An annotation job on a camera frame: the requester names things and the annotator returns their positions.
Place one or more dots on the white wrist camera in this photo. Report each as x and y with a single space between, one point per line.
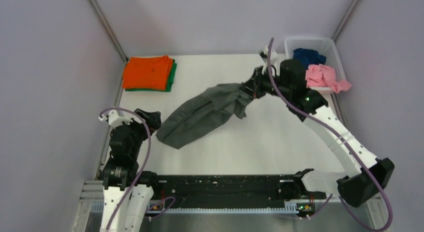
114 118
269 61

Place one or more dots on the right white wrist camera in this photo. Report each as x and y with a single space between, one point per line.
269 61

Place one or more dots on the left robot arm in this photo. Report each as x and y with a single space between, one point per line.
127 187

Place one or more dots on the white plastic basket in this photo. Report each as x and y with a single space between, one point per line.
325 46

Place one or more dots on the navy blue t-shirt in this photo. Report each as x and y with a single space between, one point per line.
309 57

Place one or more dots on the folded green t-shirt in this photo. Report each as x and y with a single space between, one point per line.
169 83

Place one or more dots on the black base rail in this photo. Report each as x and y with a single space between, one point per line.
232 192

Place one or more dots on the folded orange t-shirt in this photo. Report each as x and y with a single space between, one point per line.
147 73

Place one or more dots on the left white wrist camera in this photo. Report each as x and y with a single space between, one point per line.
114 118

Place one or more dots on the aluminium frame rail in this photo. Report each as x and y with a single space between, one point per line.
92 190

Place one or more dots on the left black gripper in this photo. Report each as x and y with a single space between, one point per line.
153 118

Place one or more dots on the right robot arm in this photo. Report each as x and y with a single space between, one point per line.
364 174

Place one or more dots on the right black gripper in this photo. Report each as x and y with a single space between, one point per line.
254 86

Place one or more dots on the pink t-shirt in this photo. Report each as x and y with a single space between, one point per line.
323 76

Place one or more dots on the white slotted cable duct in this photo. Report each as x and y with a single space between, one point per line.
288 209

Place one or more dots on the grey t-shirt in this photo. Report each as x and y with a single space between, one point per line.
204 113

